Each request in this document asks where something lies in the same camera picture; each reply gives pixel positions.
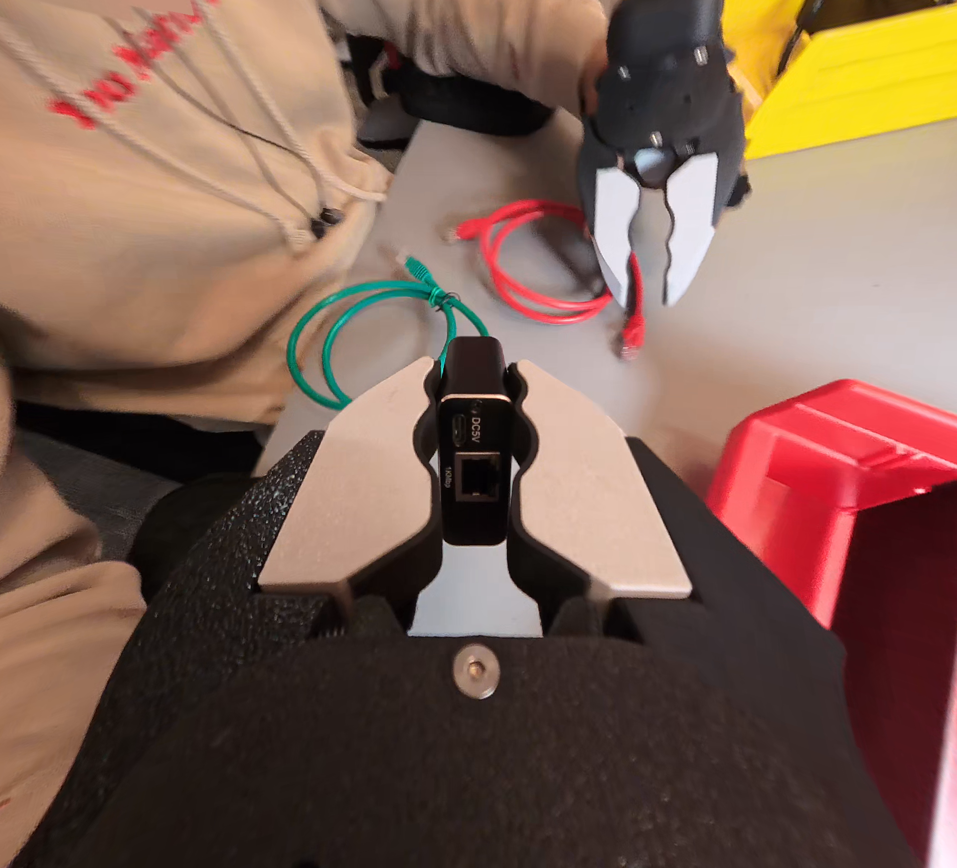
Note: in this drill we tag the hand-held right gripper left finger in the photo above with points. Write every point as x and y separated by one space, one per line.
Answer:
351 479

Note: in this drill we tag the black ethernet adapter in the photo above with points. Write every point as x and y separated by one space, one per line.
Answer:
471 374

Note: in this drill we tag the person's beige hoodie torso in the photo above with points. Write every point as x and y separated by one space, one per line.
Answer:
187 270

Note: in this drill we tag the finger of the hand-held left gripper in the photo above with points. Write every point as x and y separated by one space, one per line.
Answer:
617 225
695 225

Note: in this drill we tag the yellow storage bin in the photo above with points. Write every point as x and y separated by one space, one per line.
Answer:
860 75

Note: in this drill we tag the person's left forearm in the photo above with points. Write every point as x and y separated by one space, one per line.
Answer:
486 8

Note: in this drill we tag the large red storage bin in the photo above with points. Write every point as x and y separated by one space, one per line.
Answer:
807 449

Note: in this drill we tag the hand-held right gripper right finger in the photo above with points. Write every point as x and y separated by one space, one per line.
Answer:
590 486

